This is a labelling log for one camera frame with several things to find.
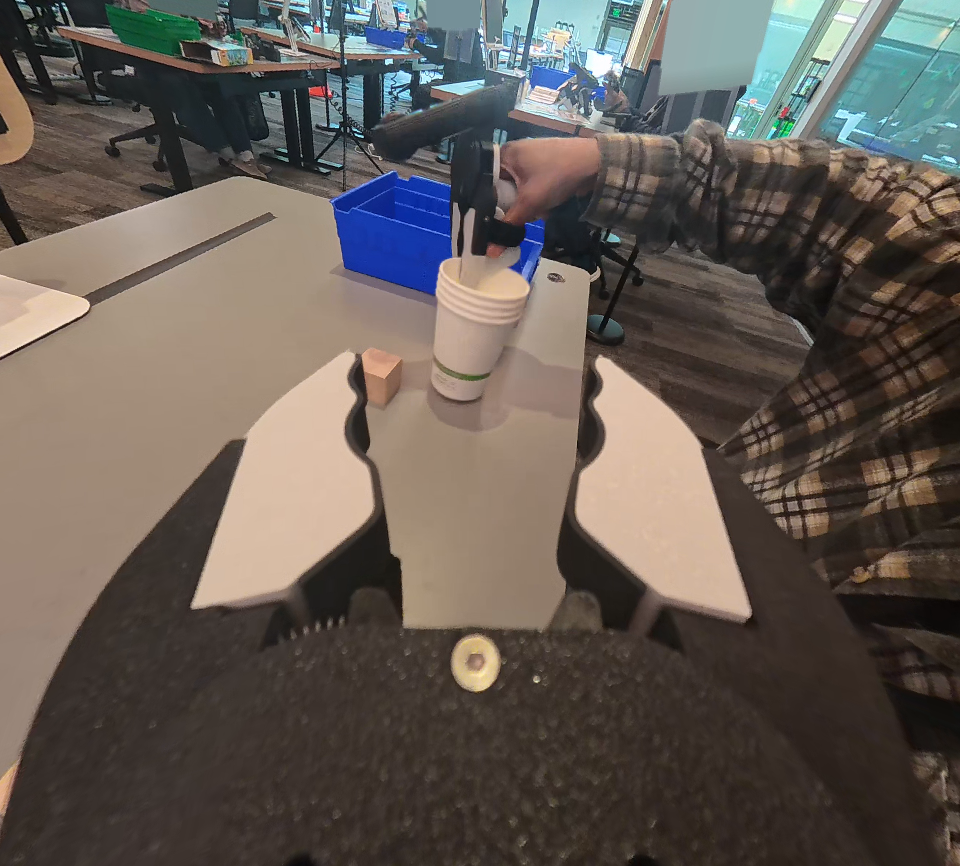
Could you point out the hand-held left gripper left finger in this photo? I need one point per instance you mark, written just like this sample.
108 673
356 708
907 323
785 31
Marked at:
292 499

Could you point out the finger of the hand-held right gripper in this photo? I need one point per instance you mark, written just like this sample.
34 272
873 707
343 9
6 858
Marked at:
476 251
458 233

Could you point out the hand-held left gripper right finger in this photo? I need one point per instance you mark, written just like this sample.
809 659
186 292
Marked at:
660 514

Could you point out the blue plastic bin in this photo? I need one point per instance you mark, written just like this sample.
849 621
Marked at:
390 236

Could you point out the person's right forearm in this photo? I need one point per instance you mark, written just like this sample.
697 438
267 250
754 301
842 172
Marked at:
787 206

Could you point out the person's right hand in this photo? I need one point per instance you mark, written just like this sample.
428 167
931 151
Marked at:
555 173

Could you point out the black office chair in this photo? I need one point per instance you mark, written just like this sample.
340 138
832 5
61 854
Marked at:
577 229

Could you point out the blue plastic tray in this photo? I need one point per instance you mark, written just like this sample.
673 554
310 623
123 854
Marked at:
550 77
386 38

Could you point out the tripod light stand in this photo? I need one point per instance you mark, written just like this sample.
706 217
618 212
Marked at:
341 56

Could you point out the colourful small carton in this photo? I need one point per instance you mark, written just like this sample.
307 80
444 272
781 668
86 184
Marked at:
225 54

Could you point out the person in plaid shirt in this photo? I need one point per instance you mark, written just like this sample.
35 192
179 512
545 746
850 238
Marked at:
922 663

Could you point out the green plastic crate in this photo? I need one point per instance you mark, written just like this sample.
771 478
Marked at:
150 30

